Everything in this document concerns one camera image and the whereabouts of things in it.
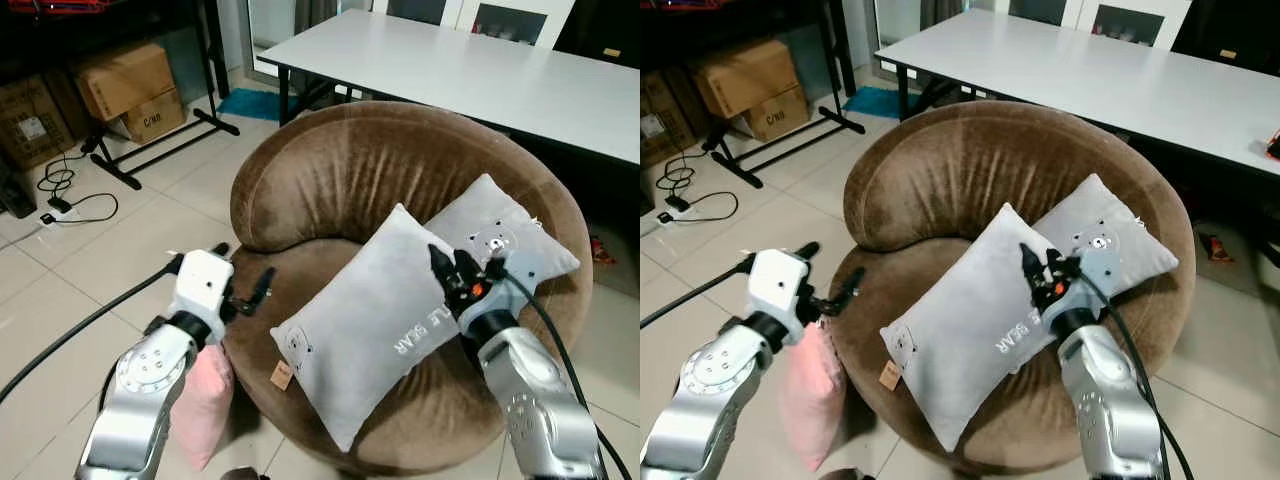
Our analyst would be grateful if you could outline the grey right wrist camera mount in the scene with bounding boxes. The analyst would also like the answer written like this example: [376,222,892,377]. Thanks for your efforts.
[1074,247,1127,307]
[489,249,547,312]

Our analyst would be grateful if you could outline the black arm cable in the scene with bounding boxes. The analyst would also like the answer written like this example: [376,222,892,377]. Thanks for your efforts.
[497,272,632,480]
[640,255,757,330]
[0,257,187,403]
[1083,268,1197,480]

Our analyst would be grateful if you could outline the grey bear-face print pillow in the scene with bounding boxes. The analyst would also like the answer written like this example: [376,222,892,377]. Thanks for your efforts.
[1030,173,1180,301]
[422,173,582,293]

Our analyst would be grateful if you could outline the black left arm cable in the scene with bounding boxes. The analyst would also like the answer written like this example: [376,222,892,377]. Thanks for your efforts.
[640,255,757,330]
[0,257,187,403]

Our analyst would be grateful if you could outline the small printed cardboard box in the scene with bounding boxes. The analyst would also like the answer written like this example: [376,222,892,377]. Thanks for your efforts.
[740,85,812,142]
[110,89,189,145]

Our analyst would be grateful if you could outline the black metal rack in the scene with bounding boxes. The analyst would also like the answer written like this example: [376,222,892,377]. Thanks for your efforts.
[0,0,242,192]
[640,0,867,190]

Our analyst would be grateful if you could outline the large grey bear-text pillow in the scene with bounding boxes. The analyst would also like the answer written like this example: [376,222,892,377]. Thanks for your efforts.
[880,202,1077,454]
[270,203,473,454]

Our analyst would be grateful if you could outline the dark labelled cardboard box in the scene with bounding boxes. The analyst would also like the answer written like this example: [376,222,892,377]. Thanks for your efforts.
[640,70,703,167]
[0,75,77,171]

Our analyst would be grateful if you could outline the long white table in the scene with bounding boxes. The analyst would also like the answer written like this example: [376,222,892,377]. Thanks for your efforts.
[874,8,1280,183]
[257,9,641,167]

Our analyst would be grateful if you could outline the blue floor mat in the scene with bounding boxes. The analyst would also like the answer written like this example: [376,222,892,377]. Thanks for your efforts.
[217,87,287,124]
[842,85,907,122]

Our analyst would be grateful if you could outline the brown round plush sofa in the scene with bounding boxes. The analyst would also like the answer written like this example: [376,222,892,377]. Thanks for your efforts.
[828,99,1198,477]
[222,100,596,477]

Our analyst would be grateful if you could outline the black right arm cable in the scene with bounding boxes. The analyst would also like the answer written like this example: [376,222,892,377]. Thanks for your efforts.
[1083,268,1197,480]
[497,272,632,480]

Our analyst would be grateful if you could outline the dark cabinet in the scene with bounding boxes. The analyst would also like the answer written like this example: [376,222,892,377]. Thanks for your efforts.
[1169,0,1280,78]
[553,0,641,69]

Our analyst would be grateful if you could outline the white framed chair back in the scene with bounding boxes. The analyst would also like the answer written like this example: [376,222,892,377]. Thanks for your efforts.
[371,0,462,27]
[994,0,1083,27]
[455,0,577,50]
[1075,0,1197,50]

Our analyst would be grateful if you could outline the black floor power cable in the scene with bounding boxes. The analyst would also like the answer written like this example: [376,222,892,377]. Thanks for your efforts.
[657,145,741,223]
[37,148,120,225]

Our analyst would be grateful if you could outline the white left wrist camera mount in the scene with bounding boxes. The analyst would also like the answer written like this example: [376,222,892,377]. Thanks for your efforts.
[747,249,810,324]
[171,249,237,322]

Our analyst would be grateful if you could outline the large plain cardboard box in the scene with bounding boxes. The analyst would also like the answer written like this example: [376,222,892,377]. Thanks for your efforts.
[74,42,179,122]
[690,38,798,120]

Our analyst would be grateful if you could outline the pink pillow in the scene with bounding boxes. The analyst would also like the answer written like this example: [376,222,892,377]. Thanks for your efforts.
[778,321,847,473]
[169,340,237,472]

